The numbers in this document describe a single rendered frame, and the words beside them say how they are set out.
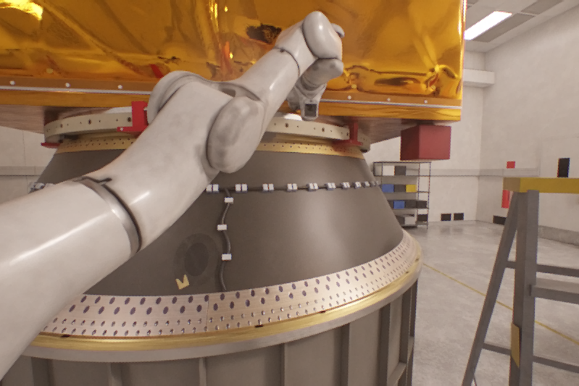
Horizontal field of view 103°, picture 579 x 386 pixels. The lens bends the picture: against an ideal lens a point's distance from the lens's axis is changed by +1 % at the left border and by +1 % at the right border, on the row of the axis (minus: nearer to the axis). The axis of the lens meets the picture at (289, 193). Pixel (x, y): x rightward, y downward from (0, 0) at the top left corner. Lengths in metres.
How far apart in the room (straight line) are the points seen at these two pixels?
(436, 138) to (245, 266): 0.90
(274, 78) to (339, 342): 0.70
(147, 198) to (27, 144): 7.90
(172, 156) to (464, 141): 9.01
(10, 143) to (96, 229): 8.14
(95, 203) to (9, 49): 0.95
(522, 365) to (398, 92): 0.92
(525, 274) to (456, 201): 8.05
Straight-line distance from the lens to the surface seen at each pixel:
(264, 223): 0.69
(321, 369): 0.82
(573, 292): 1.00
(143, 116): 0.84
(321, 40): 0.46
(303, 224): 0.73
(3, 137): 8.42
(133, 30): 0.98
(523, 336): 0.99
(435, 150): 1.15
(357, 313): 0.74
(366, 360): 0.95
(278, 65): 0.38
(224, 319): 0.64
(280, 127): 0.80
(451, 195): 8.82
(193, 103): 0.26
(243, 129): 0.25
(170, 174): 0.23
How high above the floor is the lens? 1.53
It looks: 4 degrees down
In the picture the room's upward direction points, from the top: straight up
